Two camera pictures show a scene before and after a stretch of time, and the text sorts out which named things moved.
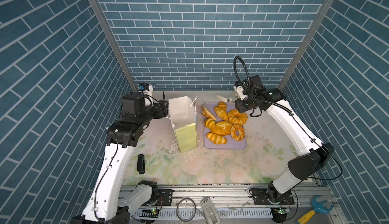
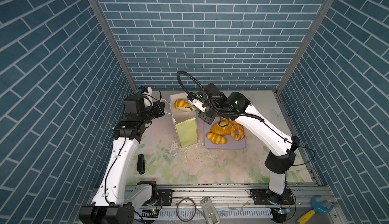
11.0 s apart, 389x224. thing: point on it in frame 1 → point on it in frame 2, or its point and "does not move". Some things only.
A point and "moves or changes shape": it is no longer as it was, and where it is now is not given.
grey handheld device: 210,213 does not move
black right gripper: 238,105 → 202,116
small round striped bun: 209,123 moves or changes shape
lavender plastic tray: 231,144 does not move
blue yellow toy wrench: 318,207 does not move
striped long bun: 217,139 does not move
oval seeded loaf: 222,128 does not move
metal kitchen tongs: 225,100 moves or changes shape
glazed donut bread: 238,127 does not move
